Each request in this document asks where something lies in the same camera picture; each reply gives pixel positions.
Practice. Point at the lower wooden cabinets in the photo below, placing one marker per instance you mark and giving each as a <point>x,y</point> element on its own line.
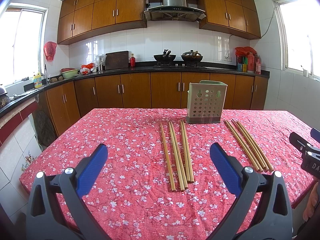
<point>65,104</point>

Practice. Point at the steel range hood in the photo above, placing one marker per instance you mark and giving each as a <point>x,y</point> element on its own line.
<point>174,10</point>

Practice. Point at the yellow dish soap bottle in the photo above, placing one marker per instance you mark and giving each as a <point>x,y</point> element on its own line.
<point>37,80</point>

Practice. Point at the upper wooden cabinets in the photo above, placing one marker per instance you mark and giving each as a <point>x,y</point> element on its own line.
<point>82,19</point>

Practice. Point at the right window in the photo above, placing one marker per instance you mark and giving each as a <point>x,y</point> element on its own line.
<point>298,24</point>

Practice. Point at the red white plastic bag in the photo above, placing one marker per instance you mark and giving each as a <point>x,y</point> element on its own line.
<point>88,68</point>

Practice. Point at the person's right hand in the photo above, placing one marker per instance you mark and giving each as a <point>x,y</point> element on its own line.
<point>311,204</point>

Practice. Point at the window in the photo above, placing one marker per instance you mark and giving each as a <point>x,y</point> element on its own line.
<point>298,24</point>
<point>22,28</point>

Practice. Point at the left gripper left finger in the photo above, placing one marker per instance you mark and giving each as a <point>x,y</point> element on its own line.
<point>56,209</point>

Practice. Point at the wooden cabinets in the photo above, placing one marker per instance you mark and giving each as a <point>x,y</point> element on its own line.
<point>82,19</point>
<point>65,104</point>

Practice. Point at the red bottle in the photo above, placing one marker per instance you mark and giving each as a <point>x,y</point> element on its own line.
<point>132,60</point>

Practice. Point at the beige perforated utensil holder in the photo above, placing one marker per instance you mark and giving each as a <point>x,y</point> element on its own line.
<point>205,102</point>

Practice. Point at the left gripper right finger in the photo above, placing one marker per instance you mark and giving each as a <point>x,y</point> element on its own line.
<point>273,217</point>

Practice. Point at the red plastic bag on wall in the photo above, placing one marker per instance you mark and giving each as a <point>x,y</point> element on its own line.
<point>49,50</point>

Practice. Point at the left window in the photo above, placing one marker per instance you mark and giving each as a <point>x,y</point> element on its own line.
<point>22,28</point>

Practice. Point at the black wok left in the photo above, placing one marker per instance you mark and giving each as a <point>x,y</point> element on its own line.
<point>165,57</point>

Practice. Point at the black wok with lid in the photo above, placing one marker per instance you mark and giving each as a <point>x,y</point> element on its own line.
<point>192,56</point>

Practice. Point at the dark wooden cutting board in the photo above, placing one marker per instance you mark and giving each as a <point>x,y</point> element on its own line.
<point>117,60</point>

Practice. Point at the bamboo chopstick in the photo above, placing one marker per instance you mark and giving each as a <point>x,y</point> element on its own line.
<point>247,151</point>
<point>191,175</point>
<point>257,147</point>
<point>261,163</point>
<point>171,177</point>
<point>177,159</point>
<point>185,154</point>
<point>242,137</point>
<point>184,176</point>

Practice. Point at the red floral tablecloth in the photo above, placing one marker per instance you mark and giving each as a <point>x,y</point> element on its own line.
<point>132,197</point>

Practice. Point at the red bags and condiment bottles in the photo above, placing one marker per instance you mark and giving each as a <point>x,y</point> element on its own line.
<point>247,60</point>

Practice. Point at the green basin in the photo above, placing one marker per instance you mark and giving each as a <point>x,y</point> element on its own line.
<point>69,72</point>

